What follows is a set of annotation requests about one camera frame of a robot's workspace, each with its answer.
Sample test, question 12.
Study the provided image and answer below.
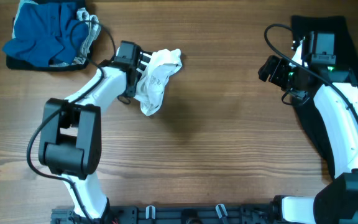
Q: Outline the white t-shirt black print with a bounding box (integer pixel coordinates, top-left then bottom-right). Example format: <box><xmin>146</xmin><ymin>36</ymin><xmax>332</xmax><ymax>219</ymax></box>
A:
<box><xmin>134</xmin><ymin>49</ymin><xmax>182</xmax><ymax>116</ymax></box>

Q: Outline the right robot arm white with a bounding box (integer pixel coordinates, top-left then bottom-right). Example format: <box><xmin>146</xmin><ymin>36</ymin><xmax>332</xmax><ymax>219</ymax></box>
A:
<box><xmin>258</xmin><ymin>55</ymin><xmax>358</xmax><ymax>223</ymax></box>

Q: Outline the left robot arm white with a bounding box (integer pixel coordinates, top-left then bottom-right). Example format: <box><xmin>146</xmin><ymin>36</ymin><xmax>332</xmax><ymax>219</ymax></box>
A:
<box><xmin>34</xmin><ymin>58</ymin><xmax>148</xmax><ymax>223</ymax></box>

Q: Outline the black trousers right side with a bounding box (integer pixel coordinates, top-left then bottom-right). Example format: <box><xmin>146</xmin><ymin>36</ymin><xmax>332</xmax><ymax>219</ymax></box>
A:
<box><xmin>291</xmin><ymin>16</ymin><xmax>358</xmax><ymax>179</ymax></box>

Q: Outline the grey white-trimmed garment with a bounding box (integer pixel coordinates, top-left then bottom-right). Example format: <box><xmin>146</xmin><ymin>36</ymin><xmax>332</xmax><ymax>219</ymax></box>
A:
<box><xmin>50</xmin><ymin>7</ymin><xmax>101</xmax><ymax>67</ymax></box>

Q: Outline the blue button shirt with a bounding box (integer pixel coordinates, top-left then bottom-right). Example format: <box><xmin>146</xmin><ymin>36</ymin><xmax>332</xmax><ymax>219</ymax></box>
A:
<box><xmin>2</xmin><ymin>2</ymin><xmax>90</xmax><ymax>67</ymax></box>

